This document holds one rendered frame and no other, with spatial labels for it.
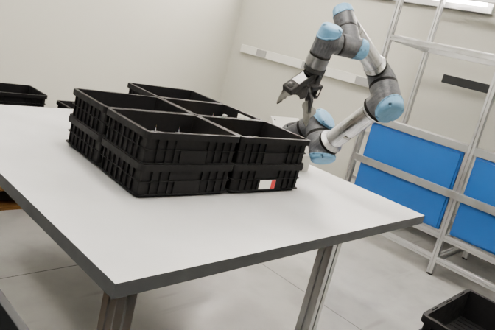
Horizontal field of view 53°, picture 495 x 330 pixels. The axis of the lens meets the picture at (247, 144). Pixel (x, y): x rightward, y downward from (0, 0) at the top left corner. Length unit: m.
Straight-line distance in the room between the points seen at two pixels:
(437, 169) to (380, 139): 0.48
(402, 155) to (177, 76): 2.91
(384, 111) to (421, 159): 1.74
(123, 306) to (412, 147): 2.81
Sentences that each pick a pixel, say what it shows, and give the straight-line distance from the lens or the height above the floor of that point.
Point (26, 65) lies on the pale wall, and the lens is 4.91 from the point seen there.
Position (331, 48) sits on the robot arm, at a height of 1.31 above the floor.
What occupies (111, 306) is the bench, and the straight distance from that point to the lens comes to 1.31.
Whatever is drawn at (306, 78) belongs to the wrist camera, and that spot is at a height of 1.20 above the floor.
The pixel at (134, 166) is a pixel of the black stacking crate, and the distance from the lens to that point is 1.66.
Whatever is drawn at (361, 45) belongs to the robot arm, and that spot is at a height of 1.35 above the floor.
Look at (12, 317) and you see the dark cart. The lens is 0.70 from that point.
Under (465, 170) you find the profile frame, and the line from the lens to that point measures 3.63.
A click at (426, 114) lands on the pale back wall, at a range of 4.69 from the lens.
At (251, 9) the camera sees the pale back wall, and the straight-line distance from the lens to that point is 6.07.
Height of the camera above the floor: 1.29
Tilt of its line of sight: 12 degrees down
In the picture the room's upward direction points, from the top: 14 degrees clockwise
